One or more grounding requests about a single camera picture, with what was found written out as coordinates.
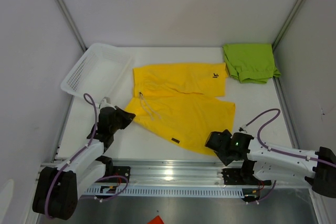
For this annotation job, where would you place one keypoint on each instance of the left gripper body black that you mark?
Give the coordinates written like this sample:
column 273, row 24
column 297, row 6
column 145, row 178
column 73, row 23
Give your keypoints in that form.
column 114, row 127

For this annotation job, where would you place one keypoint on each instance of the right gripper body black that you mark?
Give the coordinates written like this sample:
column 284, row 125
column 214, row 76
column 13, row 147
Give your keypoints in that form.
column 223, row 157

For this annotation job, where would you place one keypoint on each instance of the yellow shorts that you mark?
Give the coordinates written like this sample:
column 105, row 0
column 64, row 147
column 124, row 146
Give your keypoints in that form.
column 179, row 102

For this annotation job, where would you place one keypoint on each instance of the lime green shorts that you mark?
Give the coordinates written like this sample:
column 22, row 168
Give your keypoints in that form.
column 250, row 63

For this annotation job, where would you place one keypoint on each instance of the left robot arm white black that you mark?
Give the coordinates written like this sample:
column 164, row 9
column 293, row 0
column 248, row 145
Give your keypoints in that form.
column 59, row 188

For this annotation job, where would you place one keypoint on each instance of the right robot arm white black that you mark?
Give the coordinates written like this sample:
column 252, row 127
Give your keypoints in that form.
column 250, row 162

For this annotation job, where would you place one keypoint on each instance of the white plastic basket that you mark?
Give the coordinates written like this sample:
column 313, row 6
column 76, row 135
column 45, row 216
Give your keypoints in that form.
column 98, row 72

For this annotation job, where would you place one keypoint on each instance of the orange object at bottom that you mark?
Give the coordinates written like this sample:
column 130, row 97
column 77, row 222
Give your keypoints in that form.
column 156, row 220

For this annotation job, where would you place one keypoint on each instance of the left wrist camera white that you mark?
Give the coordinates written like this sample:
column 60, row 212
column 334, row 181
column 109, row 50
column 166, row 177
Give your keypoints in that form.
column 105, row 102

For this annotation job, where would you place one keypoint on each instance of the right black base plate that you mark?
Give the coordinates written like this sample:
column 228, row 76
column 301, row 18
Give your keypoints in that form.
column 236, row 176

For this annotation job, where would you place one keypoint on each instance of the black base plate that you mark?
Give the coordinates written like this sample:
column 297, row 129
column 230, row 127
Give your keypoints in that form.
column 124, row 171
column 236, row 176

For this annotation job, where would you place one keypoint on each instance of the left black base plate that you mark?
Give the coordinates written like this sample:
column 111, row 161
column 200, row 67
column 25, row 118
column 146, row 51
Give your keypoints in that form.
column 124, row 171

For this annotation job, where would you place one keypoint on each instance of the slotted cable duct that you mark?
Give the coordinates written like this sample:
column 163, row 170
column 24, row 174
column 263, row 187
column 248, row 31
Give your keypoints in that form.
column 165, row 191

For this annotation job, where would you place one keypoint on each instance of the right side aluminium rail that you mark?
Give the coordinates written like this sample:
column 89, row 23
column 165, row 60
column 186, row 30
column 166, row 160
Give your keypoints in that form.
column 287, row 114

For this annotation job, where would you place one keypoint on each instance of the aluminium mounting rail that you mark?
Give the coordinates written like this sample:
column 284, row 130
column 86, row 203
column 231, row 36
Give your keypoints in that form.
column 208, row 173

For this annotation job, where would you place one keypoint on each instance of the left corner aluminium post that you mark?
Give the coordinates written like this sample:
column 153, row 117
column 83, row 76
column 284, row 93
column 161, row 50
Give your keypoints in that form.
column 71, row 23

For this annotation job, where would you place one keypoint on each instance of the corner aluminium post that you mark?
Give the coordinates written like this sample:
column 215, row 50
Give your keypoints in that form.
column 71, row 23
column 294, row 11

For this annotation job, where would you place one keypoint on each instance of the right corner aluminium post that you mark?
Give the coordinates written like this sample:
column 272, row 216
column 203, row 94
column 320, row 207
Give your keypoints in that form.
column 294, row 11

